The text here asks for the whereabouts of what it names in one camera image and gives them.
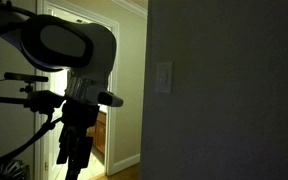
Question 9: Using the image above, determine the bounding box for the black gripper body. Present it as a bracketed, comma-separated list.
[61, 100, 100, 138]

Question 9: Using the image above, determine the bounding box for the white wall light switch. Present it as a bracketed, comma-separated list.
[155, 61, 174, 94]

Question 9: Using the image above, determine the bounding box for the brown wooden vanity cabinet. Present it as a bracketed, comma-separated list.
[87, 111, 108, 156]

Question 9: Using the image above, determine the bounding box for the white baseboard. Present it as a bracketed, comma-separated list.
[111, 152, 141, 175]

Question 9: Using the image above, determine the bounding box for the black shiny bag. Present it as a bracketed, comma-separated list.
[0, 159, 31, 180]

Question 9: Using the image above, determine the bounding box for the white crown moulding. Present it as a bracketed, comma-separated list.
[110, 0, 149, 20]

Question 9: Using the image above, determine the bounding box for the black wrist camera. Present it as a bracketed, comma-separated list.
[27, 89, 66, 115]

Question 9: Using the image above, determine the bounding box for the black bar stereo camera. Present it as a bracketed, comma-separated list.
[3, 71, 50, 84]

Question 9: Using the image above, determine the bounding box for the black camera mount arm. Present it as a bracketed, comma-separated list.
[0, 82, 35, 109]

